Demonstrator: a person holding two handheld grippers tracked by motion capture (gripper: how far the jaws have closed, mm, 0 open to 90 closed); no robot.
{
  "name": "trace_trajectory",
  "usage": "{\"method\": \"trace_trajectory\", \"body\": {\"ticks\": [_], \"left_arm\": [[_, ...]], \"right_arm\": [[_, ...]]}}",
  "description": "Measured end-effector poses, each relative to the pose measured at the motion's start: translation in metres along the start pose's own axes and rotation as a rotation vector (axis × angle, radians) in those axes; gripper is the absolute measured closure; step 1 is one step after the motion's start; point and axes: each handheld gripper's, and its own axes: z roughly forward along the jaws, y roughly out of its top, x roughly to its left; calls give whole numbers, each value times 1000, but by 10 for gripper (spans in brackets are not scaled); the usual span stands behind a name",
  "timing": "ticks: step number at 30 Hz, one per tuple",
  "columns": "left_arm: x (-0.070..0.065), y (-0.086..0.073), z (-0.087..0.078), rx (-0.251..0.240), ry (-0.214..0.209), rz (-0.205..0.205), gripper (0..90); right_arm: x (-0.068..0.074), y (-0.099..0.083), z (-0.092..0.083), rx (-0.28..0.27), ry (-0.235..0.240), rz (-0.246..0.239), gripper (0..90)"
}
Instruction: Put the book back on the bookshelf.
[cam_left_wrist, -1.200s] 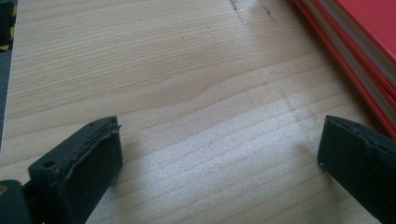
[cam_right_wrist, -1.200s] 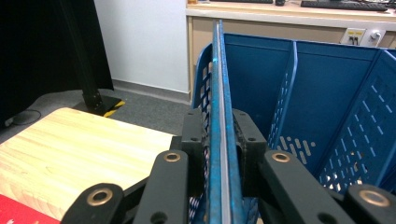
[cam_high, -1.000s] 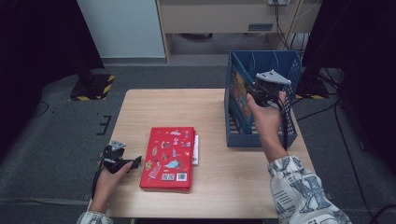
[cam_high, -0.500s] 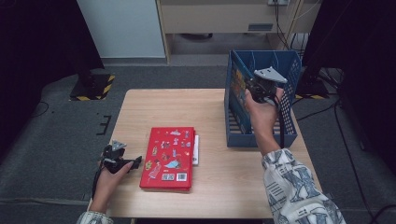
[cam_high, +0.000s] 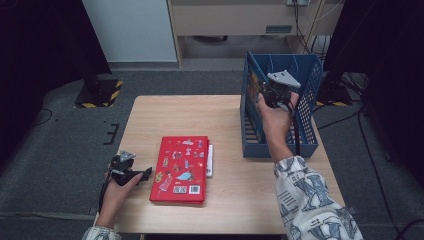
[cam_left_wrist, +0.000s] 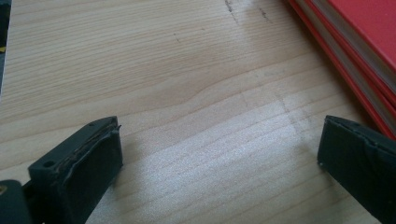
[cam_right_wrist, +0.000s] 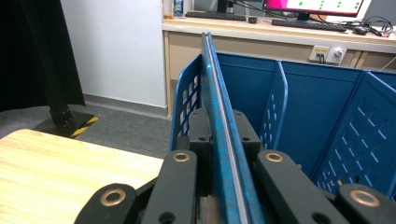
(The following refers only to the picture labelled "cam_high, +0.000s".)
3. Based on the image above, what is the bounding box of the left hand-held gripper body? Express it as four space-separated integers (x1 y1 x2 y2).
109 149 143 187

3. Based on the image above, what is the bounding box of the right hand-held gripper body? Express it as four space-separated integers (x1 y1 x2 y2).
259 69 302 109

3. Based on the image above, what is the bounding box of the blue picture book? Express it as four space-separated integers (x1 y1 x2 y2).
247 52 268 111

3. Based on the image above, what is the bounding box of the blue plastic file rack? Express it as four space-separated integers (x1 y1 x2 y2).
239 50 324 159

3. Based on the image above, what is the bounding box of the white book with green leaf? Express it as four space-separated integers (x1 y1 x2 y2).
206 143 214 178

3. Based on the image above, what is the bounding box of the person's right hand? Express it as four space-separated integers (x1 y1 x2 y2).
255 91 300 150

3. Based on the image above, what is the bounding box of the person's left hand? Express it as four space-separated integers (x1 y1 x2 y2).
97 171 145 225

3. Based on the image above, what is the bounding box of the black striped stand base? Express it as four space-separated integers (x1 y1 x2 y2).
314 71 353 108
73 78 124 109

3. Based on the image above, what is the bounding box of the grey label plate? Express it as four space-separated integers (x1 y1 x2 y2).
265 24 293 34

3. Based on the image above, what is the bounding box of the beige wooden desk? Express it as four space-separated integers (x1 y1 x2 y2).
166 0 344 68

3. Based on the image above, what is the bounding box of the dark curtain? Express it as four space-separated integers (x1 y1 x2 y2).
0 0 112 168
323 0 424 188

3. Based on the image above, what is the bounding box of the white cabinet panel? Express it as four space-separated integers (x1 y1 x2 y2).
81 0 178 63

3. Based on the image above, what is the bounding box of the left hand-held gripper cable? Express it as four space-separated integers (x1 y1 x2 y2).
98 178 112 214

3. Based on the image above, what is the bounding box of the hand-held gripper cable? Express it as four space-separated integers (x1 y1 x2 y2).
288 99 303 157
98 178 112 214

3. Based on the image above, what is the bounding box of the right hand-held gripper cable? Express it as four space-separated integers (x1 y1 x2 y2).
288 99 303 157

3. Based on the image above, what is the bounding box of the short black floor cable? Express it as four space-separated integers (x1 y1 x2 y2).
316 109 361 131

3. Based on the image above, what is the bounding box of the black hanging cable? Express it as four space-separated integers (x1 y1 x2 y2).
293 0 314 54

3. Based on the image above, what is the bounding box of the black cable bundle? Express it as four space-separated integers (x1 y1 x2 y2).
339 71 369 98

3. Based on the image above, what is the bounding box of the pale hanging cable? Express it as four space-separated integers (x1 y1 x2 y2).
306 0 344 38

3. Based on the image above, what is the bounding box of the black floor cable loop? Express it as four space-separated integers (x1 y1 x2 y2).
33 108 54 127

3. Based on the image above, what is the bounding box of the long black floor cable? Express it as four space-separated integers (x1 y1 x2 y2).
357 106 401 240

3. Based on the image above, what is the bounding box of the black cable at corner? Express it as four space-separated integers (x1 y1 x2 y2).
394 218 424 240

